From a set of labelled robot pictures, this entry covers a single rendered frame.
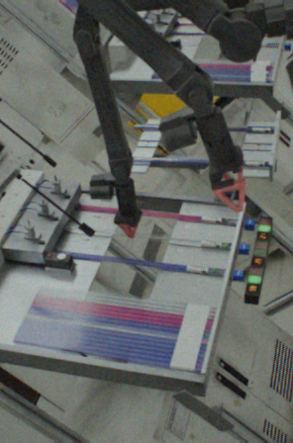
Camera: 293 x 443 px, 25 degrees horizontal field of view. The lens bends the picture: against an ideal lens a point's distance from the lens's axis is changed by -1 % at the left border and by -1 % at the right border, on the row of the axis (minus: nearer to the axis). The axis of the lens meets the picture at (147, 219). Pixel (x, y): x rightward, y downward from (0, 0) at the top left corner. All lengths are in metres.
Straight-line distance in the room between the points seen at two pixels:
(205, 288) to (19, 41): 1.54
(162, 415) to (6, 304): 0.54
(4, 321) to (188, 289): 0.51
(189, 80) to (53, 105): 1.83
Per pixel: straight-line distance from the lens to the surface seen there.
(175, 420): 1.94
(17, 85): 3.04
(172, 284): 1.83
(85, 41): 1.67
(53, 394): 3.75
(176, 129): 1.28
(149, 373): 1.63
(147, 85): 2.81
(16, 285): 1.92
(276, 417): 2.27
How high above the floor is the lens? 1.48
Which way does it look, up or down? 16 degrees down
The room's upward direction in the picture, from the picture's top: 51 degrees counter-clockwise
